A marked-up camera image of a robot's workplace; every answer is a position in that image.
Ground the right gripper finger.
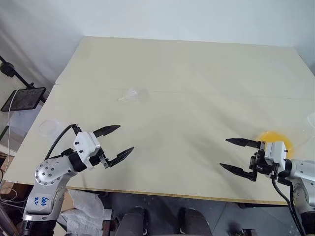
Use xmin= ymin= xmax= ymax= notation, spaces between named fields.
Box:
xmin=220 ymin=163 xmax=258 ymax=182
xmin=225 ymin=138 xmax=261 ymax=149

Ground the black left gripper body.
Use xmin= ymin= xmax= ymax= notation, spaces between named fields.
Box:
xmin=89 ymin=150 xmax=110 ymax=169

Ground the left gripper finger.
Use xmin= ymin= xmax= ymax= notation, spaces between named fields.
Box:
xmin=108 ymin=147 xmax=135 ymax=168
xmin=94 ymin=124 xmax=121 ymax=138

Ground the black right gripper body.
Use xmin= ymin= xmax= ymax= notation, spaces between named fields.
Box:
xmin=249 ymin=141 xmax=280 ymax=177

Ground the white plastic bag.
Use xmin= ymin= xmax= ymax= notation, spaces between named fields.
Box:
xmin=61 ymin=189 xmax=111 ymax=233

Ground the clear round lid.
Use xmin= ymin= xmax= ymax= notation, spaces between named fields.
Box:
xmin=39 ymin=118 xmax=61 ymax=136

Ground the dark grey rounded shape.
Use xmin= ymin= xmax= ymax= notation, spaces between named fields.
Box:
xmin=115 ymin=206 xmax=150 ymax=236
xmin=178 ymin=207 xmax=212 ymax=236

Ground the translucent plastic storage box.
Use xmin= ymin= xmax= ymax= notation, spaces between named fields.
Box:
xmin=9 ymin=110 xmax=37 ymax=150

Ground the black tablet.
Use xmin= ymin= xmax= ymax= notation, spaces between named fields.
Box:
xmin=0 ymin=87 xmax=47 ymax=113

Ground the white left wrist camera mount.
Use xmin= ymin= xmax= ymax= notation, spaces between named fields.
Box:
xmin=73 ymin=132 xmax=101 ymax=170

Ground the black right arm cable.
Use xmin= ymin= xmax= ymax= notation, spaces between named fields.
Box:
xmin=270 ymin=176 xmax=307 ymax=236

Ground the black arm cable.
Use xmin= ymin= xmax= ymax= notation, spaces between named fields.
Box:
xmin=270 ymin=176 xmax=307 ymax=236
xmin=45 ymin=124 xmax=83 ymax=160

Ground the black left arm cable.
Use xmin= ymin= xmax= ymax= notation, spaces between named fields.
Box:
xmin=45 ymin=124 xmax=83 ymax=160

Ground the thin white cable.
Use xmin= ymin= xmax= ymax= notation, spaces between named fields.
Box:
xmin=6 ymin=90 xmax=19 ymax=158

